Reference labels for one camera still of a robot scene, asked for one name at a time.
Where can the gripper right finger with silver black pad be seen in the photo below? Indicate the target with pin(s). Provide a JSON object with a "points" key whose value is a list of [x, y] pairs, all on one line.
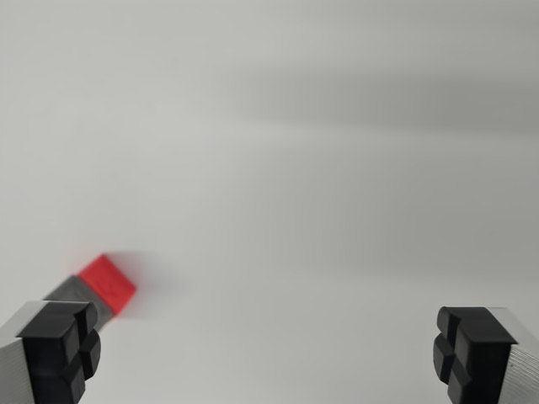
{"points": [[484, 353]]}

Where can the grey embossed number cube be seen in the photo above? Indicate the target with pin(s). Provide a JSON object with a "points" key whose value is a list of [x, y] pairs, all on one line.
{"points": [[71, 291]]}

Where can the gripper left finger with silver black pad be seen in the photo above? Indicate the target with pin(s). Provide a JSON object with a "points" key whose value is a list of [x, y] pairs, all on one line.
{"points": [[46, 349]]}

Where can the red embossed cube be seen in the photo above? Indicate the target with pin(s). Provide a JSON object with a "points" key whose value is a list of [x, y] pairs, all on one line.
{"points": [[108, 281]]}

